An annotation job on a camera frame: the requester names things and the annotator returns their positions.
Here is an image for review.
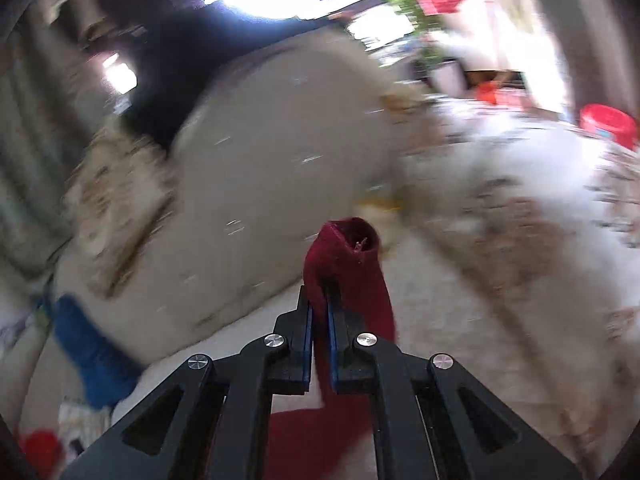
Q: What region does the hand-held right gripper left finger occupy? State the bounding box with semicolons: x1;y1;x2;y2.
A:
60;284;315;480

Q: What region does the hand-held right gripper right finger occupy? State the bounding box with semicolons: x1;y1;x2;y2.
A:
325;285;583;480

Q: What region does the dark red knit garment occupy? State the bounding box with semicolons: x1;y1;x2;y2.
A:
262;216;398;480

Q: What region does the cream embroidered pillow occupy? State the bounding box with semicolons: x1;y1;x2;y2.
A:
55;395;113;456

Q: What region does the blue fluffy cloth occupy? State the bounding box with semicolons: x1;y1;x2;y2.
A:
50;295;143;408

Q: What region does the white quilted bedspread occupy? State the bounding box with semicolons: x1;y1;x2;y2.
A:
115;230;601;480

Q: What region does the beige tufted bed headboard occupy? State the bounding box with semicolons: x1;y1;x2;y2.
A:
55;27;401;366

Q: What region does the beige fringed pillow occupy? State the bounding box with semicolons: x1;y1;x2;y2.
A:
65;125;181;301

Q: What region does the white floral patterned cloth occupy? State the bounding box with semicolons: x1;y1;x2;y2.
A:
390;95;640;341

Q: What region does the grey-green embroidered cushion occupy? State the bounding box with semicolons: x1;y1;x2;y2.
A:
0;25;101;271

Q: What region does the person in dark clothing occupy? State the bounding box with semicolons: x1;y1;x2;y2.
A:
92;0;341;151

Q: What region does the green potted plant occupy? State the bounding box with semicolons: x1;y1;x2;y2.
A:
385;0;468;93

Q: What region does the red plastic bucket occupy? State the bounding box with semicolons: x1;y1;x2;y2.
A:
579;104;640;153

